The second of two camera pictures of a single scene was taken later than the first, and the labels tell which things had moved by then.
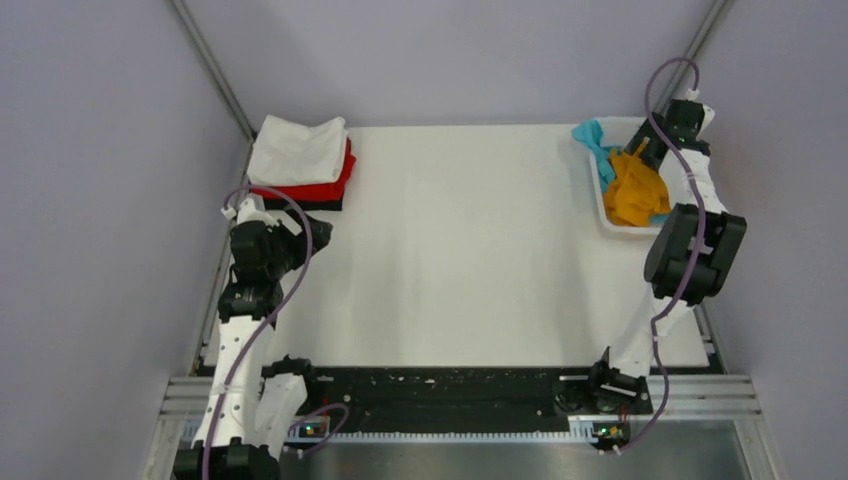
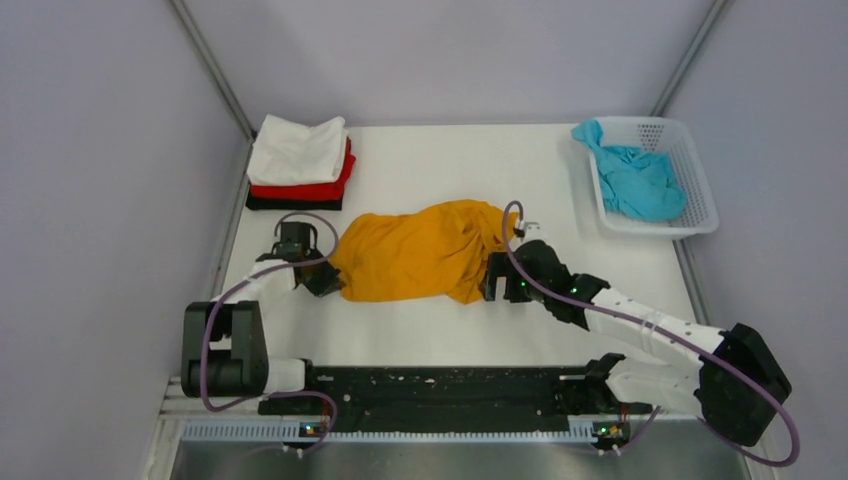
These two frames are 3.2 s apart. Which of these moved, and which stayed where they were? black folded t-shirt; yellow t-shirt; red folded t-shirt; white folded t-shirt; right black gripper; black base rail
Moved: right black gripper; yellow t-shirt
Stayed: black base rail; black folded t-shirt; red folded t-shirt; white folded t-shirt
